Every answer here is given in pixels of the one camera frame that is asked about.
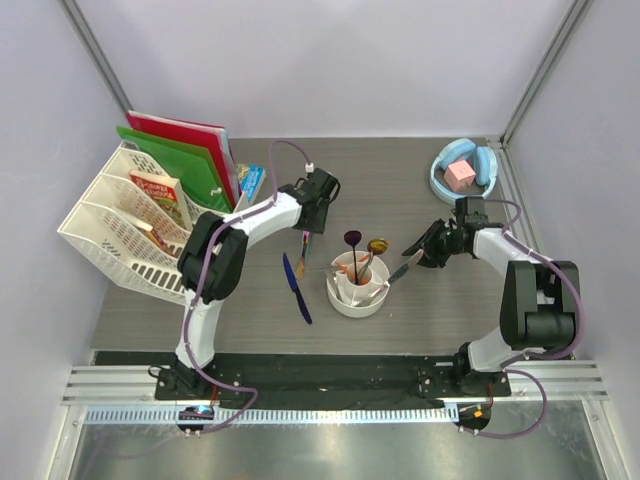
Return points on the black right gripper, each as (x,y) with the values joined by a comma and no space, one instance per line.
(432,257)

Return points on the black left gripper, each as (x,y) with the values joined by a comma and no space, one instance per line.
(317,226)

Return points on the gold spoon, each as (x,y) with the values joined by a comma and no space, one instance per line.
(376,246)

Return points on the purple metallic spoon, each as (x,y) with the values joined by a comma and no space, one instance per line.
(353,238)

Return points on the white round divided container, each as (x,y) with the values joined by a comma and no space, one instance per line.
(352,294)

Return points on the blue metallic knife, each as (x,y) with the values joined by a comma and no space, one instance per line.
(293,285)

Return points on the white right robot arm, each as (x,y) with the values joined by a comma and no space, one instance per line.
(541,312)

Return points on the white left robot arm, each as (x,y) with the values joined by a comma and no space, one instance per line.
(212,261)

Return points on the blue card box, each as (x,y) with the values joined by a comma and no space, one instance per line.
(251,179)

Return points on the pink cube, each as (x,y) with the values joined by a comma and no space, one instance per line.
(459,175)

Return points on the light blue headphones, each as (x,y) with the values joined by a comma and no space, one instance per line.
(482,159)

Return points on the red folder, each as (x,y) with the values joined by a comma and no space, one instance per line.
(207,136)

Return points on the green folder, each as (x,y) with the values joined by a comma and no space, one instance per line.
(191,164)

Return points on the white plastic file organizer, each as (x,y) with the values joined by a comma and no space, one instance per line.
(124,233)

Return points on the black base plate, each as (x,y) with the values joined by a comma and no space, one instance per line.
(327,382)

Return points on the white slotted cable duct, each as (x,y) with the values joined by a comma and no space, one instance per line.
(196,415)

